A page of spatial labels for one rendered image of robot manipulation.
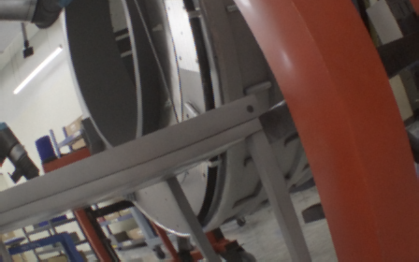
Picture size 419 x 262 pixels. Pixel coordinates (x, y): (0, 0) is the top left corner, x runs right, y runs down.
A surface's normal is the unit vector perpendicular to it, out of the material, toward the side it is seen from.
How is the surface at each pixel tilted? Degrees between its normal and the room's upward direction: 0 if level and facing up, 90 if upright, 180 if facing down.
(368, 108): 90
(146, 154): 90
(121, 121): 48
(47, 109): 90
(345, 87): 90
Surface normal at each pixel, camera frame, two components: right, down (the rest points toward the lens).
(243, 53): 0.49, 0.25
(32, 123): -0.45, 0.09
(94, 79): 0.26, -0.39
